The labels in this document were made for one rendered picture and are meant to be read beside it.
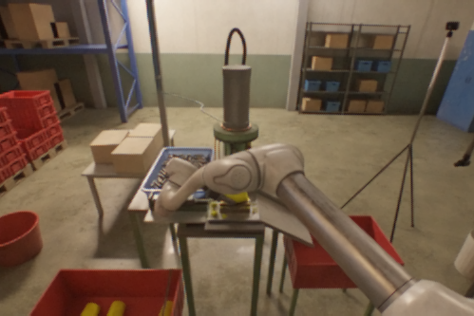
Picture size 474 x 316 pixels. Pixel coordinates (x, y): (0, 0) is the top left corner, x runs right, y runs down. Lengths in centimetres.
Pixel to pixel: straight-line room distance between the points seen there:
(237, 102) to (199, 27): 533
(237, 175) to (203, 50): 577
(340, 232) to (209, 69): 596
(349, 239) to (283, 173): 25
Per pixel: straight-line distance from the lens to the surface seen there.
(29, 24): 637
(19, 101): 479
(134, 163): 266
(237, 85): 106
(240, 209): 137
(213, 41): 633
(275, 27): 636
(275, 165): 75
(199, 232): 136
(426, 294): 60
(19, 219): 324
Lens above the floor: 190
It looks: 28 degrees down
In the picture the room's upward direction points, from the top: 1 degrees clockwise
